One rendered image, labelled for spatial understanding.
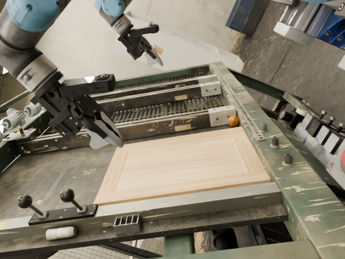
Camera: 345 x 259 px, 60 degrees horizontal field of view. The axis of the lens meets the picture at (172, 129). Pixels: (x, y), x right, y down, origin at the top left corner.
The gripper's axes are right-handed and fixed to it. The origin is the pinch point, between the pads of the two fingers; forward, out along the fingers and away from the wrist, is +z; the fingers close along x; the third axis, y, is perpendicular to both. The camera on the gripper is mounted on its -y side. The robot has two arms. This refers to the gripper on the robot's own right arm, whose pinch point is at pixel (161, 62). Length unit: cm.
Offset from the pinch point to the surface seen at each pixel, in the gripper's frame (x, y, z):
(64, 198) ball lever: 67, 28, 0
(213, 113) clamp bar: -1.1, -2.1, 33.3
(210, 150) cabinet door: 26.1, 2.9, 34.2
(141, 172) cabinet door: 36.7, 24.7, 20.1
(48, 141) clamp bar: 2, 68, -8
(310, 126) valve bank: 32, -32, 46
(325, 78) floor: -114, -68, 113
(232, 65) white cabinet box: -347, -6, 125
